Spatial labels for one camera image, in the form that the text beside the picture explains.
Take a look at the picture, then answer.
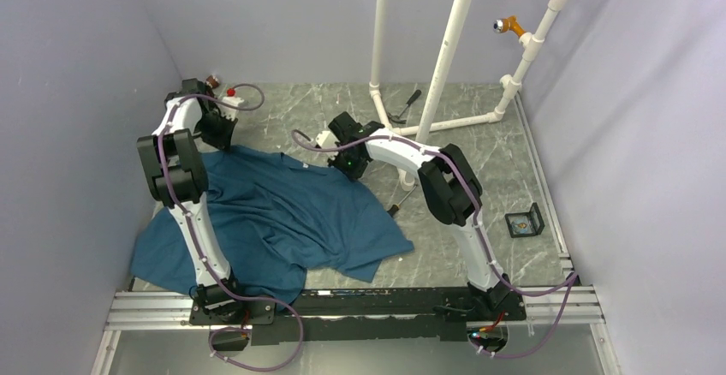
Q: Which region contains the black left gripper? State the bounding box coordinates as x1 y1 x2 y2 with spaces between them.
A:
195 111 238 155

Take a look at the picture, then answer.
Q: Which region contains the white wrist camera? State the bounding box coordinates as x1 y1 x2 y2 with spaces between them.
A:
219 88 246 120
314 130 339 154

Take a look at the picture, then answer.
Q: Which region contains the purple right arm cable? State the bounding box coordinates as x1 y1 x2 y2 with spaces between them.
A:
290 128 580 360

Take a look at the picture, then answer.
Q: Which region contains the white PVC pipe rack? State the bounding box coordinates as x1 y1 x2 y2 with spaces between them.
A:
367 0 587 193

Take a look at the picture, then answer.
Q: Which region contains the black handled screwdriver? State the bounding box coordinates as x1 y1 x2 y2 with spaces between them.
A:
387 185 418 217

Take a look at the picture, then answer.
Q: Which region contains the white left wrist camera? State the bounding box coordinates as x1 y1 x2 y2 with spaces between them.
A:
219 88 246 120

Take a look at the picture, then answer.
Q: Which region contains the orange hook peg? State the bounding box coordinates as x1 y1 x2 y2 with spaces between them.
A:
492 15 526 38

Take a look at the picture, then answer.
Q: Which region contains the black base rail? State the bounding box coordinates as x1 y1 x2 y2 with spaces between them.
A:
187 285 527 346

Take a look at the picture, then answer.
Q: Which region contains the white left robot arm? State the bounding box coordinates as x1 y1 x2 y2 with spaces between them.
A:
136 79 247 324

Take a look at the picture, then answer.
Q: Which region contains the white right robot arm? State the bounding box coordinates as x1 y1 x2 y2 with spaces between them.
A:
314 112 527 321

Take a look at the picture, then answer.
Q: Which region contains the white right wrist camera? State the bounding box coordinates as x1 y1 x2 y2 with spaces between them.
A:
314 130 339 154

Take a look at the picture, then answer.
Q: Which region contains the black handled hammer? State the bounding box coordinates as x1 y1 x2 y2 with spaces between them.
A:
389 89 422 125

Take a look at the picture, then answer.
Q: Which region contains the black open frame box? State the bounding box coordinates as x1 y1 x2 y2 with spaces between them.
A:
504 202 545 238

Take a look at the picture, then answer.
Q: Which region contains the blue t-shirt garment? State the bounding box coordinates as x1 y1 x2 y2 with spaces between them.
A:
128 144 416 309

